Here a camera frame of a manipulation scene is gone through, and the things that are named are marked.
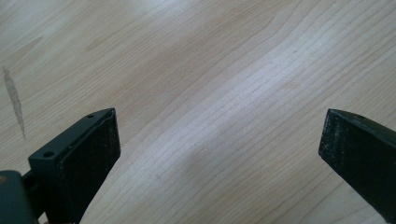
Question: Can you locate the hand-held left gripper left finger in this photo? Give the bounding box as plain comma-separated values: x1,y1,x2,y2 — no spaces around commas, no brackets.
28,107,121,224

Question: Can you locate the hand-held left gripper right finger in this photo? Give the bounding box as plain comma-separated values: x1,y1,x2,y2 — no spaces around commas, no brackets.
318,108,396,224

